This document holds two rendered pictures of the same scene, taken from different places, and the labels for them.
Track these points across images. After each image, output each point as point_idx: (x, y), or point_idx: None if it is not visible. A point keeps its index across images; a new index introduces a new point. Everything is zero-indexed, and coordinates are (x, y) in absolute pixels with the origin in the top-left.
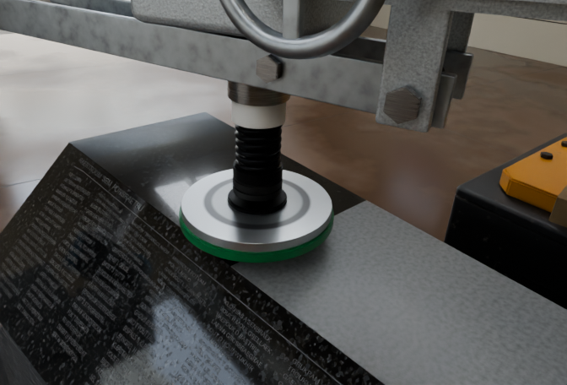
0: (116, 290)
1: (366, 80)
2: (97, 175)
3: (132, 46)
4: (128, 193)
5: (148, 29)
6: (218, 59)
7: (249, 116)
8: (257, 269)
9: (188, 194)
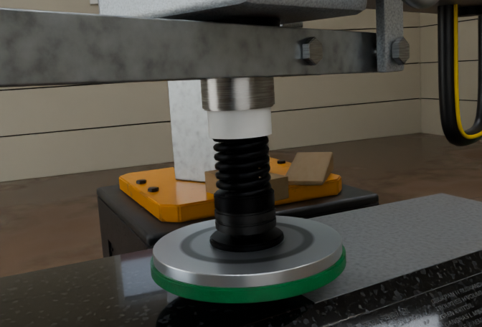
0: None
1: (360, 46)
2: None
3: (167, 59)
4: None
5: (191, 31)
6: (268, 53)
7: (267, 121)
8: (323, 289)
9: (214, 272)
